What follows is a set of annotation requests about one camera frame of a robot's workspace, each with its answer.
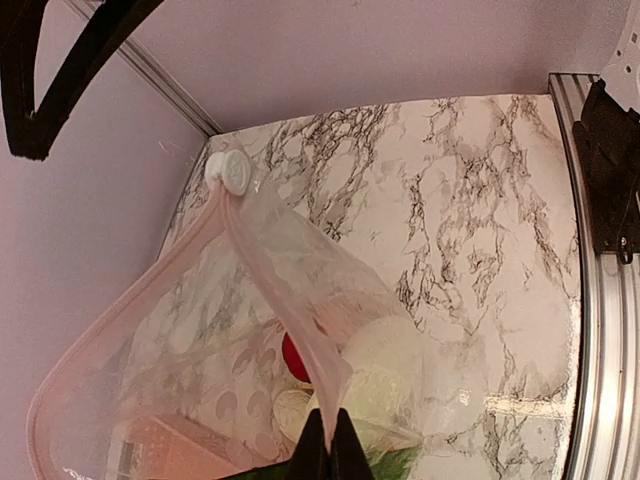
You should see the clear zip top bag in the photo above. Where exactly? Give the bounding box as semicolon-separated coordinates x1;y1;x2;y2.
27;185;414;479

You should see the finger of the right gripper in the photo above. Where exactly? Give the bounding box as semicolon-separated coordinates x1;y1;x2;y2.
1;1;47;161
30;0;161;160

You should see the pink plastic basket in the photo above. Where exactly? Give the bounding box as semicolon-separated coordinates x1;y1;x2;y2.
115;414;254;479

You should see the red pepper front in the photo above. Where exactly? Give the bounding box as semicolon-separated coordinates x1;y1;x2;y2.
281;333;311;384

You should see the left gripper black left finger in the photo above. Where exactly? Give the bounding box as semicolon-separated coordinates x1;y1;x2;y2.
287;409;330;480

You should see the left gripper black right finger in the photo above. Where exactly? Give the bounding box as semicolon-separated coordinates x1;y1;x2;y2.
330;408;374;480

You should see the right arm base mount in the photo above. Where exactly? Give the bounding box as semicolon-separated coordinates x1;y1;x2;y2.
572;79;639;265

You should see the aluminium front rail frame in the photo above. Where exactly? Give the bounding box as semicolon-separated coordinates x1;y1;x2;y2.
548;73;639;479

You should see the white cabbage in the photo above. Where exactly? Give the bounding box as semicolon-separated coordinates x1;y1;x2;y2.
274;369;422;479
342;316;424;396

